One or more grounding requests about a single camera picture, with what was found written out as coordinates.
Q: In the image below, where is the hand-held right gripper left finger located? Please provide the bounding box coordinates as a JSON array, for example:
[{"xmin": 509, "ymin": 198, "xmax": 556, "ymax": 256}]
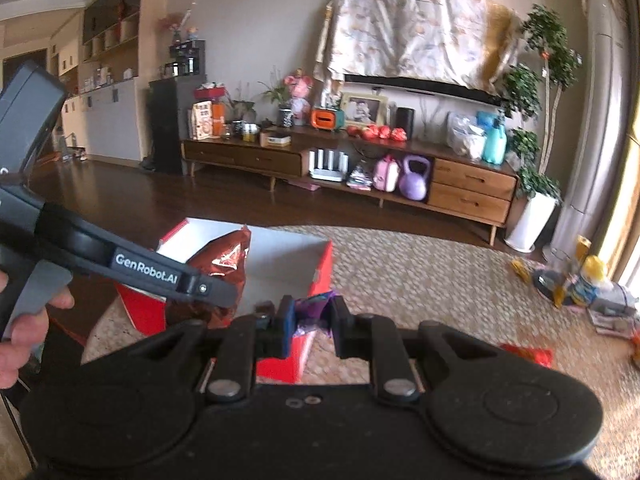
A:
[{"xmin": 134, "ymin": 296, "xmax": 298, "ymax": 404}]

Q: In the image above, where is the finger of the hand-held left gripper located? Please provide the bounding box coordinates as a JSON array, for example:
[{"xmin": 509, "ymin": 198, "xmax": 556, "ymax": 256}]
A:
[{"xmin": 177, "ymin": 272, "xmax": 240, "ymax": 312}]

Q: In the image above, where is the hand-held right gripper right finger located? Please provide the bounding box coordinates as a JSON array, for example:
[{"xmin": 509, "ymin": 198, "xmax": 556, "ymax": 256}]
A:
[{"xmin": 327, "ymin": 298, "xmax": 487, "ymax": 404}]

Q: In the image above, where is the purple candy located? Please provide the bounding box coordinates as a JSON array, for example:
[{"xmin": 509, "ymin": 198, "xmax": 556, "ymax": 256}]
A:
[{"xmin": 294, "ymin": 292, "xmax": 335, "ymax": 339}]

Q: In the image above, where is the red silver chip bag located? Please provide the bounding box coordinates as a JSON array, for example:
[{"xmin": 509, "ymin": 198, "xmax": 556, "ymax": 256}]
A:
[{"xmin": 165, "ymin": 225, "xmax": 252, "ymax": 331}]

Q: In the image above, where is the red cardboard box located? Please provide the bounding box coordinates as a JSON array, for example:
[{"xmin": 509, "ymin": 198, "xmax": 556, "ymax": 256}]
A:
[{"xmin": 114, "ymin": 217, "xmax": 334, "ymax": 385}]

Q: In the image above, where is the red yellow snack bag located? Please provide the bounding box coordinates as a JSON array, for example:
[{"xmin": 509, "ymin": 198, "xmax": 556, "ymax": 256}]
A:
[{"xmin": 500, "ymin": 342, "xmax": 555, "ymax": 369}]

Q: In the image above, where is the person's left hand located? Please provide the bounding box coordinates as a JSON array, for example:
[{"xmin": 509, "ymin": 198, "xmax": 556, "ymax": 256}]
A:
[{"xmin": 0, "ymin": 270, "xmax": 76, "ymax": 390}]

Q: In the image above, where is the gold lace tablecloth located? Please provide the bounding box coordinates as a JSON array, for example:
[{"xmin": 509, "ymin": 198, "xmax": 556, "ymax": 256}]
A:
[{"xmin": 82, "ymin": 225, "xmax": 640, "ymax": 480}]

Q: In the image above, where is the black tall cabinet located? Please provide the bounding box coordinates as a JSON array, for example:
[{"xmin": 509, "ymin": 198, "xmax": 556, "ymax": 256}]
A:
[{"xmin": 148, "ymin": 76, "xmax": 209, "ymax": 176}]

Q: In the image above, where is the stack of small books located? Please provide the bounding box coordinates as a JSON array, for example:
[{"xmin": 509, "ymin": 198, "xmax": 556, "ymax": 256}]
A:
[{"xmin": 346, "ymin": 160, "xmax": 375, "ymax": 192}]

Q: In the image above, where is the pink small bag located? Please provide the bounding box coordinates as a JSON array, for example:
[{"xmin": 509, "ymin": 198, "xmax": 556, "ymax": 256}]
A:
[{"xmin": 372, "ymin": 155, "xmax": 401, "ymax": 194}]

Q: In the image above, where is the white router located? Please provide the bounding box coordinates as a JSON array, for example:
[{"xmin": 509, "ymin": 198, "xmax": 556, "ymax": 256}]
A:
[{"xmin": 309, "ymin": 149, "xmax": 350, "ymax": 183}]

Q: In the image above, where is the purple kettlebell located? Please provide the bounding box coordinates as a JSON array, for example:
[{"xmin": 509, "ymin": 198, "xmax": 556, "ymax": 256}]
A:
[{"xmin": 398, "ymin": 155, "xmax": 432, "ymax": 200}]

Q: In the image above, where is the small tan box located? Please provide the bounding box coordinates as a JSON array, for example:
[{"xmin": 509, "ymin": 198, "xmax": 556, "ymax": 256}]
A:
[{"xmin": 260, "ymin": 130, "xmax": 293, "ymax": 149}]

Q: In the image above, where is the orange white carton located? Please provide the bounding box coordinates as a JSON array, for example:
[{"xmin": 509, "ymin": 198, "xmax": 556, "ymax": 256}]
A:
[{"xmin": 191, "ymin": 101, "xmax": 226, "ymax": 141}]

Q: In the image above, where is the potted orchid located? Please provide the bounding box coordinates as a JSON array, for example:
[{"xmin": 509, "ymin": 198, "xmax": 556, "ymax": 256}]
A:
[{"xmin": 257, "ymin": 67, "xmax": 296, "ymax": 129}]

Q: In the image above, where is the red gift box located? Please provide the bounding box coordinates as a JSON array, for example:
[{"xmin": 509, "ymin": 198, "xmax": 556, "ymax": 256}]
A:
[{"xmin": 194, "ymin": 82, "xmax": 226, "ymax": 104}]

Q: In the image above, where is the wooden television cabinet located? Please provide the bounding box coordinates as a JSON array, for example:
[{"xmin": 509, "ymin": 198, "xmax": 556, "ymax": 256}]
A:
[{"xmin": 180, "ymin": 125, "xmax": 521, "ymax": 246}]

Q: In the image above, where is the black coffee machine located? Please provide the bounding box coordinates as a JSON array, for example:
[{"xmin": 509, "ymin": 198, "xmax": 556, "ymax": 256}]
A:
[{"xmin": 160, "ymin": 40, "xmax": 207, "ymax": 79}]

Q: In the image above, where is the orange teal retro radio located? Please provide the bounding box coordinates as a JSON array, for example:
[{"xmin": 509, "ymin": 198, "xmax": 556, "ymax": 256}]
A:
[{"xmin": 311, "ymin": 106, "xmax": 346, "ymax": 132}]

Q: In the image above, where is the dark round tray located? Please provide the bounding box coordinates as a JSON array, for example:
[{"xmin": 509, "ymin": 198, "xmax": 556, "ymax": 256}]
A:
[{"xmin": 531, "ymin": 269, "xmax": 566, "ymax": 295}]

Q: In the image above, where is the pink doll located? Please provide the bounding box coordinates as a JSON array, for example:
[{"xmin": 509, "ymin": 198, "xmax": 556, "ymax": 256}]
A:
[{"xmin": 284, "ymin": 69, "xmax": 314, "ymax": 126}]

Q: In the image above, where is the framed photo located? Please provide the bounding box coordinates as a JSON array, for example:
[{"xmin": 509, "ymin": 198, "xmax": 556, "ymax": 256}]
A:
[{"xmin": 340, "ymin": 91, "xmax": 390, "ymax": 129}]

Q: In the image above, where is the white planter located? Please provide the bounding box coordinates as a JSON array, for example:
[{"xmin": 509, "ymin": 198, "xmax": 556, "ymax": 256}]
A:
[{"xmin": 504, "ymin": 191, "xmax": 559, "ymax": 254}]

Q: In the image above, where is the clear plastic bag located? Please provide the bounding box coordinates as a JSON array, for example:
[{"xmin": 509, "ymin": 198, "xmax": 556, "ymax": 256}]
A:
[{"xmin": 446, "ymin": 111, "xmax": 486, "ymax": 158}]

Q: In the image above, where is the teal spray bottle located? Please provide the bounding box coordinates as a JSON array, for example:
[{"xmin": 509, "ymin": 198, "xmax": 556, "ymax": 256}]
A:
[{"xmin": 477, "ymin": 111, "xmax": 509, "ymax": 165}]

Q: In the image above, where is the black television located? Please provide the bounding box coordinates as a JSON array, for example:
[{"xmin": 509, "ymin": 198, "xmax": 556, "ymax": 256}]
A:
[{"xmin": 344, "ymin": 74, "xmax": 504, "ymax": 106}]

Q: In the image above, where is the tall yellow packet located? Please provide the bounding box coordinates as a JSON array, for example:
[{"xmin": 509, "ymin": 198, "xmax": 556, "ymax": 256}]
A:
[{"xmin": 552, "ymin": 235, "xmax": 594, "ymax": 309}]

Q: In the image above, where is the yellow lidded canister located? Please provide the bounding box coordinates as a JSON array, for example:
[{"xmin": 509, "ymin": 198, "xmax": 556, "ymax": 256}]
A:
[{"xmin": 570, "ymin": 255, "xmax": 609, "ymax": 307}]

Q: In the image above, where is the pile of pens and papers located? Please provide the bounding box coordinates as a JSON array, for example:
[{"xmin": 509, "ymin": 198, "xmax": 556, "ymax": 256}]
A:
[{"xmin": 587, "ymin": 307, "xmax": 639, "ymax": 334}]

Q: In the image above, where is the grey flat box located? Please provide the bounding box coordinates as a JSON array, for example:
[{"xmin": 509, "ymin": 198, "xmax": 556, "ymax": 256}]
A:
[{"xmin": 592, "ymin": 280, "xmax": 639, "ymax": 316}]

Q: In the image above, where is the cloth covered television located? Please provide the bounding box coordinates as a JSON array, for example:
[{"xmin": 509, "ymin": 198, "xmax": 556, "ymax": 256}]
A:
[{"xmin": 314, "ymin": 0, "xmax": 524, "ymax": 96}]

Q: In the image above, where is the yellow curtain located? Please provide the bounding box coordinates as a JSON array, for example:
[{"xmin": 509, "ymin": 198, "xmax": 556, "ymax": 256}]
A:
[{"xmin": 597, "ymin": 10, "xmax": 640, "ymax": 286}]

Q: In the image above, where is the white standing air conditioner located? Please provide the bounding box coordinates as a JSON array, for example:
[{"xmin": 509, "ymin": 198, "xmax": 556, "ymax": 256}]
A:
[{"xmin": 542, "ymin": 0, "xmax": 634, "ymax": 266}]

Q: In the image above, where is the tall green potted tree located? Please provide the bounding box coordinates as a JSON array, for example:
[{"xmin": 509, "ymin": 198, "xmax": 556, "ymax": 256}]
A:
[{"xmin": 502, "ymin": 4, "xmax": 584, "ymax": 201}]

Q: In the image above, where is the wooden wall shelf unit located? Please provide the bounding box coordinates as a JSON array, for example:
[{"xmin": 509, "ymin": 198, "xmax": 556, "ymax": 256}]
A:
[{"xmin": 47, "ymin": 0, "xmax": 156, "ymax": 164}]

